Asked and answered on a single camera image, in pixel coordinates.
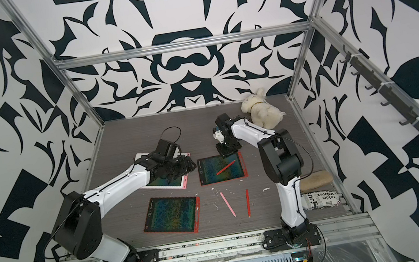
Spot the pink white writing tablet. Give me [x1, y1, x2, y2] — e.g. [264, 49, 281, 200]
[134, 146, 197, 189]

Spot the red tablet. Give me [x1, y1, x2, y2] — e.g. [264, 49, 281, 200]
[144, 196, 201, 234]
[197, 152, 248, 186]

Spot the red stylus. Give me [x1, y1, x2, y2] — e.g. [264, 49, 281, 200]
[245, 189, 252, 218]
[216, 161, 236, 176]

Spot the pink stylus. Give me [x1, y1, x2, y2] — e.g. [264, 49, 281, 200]
[220, 192, 237, 217]

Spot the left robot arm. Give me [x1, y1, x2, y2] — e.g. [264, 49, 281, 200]
[51, 139, 197, 262]

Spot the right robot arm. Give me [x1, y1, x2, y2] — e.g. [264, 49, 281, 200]
[212, 113, 310, 243]

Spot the white plush bunny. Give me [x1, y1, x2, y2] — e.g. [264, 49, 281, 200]
[241, 88, 286, 130]

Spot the beige sponge block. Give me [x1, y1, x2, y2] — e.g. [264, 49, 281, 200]
[300, 170, 333, 194]

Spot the printed white pouch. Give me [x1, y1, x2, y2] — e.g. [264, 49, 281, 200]
[301, 190, 341, 211]

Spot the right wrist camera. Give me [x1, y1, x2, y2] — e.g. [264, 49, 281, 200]
[213, 127, 225, 144]

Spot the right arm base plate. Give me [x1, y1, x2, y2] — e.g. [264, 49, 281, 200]
[262, 222, 323, 253]

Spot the black wall hook rack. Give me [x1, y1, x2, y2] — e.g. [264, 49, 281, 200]
[340, 45, 419, 132]

